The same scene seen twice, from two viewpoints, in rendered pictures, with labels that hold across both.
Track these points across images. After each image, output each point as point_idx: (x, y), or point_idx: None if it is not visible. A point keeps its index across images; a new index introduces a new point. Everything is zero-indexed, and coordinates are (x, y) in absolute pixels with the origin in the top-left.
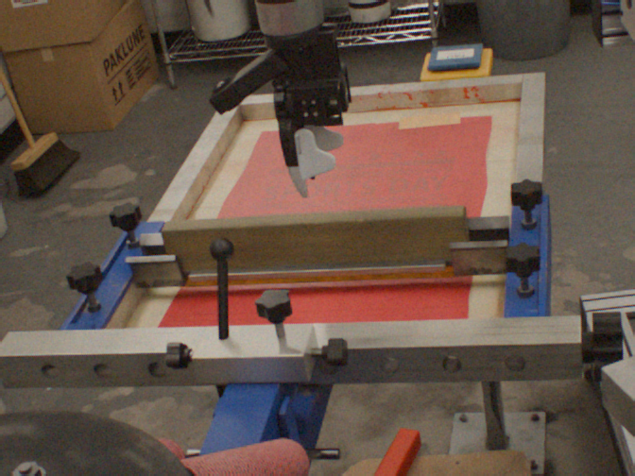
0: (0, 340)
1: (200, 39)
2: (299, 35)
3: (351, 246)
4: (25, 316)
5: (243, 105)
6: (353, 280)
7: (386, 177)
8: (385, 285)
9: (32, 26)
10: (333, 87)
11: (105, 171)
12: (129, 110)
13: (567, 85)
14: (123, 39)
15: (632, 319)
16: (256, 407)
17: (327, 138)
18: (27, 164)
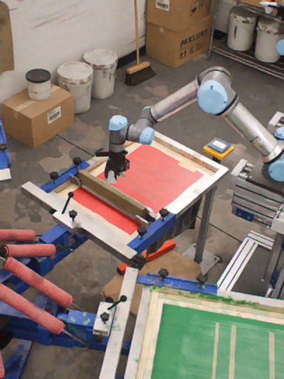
0: (84, 138)
1: None
2: (115, 152)
3: (117, 201)
4: (97, 133)
5: None
6: None
7: (157, 180)
8: (123, 214)
9: (160, 17)
10: (118, 166)
11: (159, 86)
12: (186, 62)
13: None
14: (195, 33)
15: (259, 247)
16: (58, 233)
17: (121, 173)
18: (132, 72)
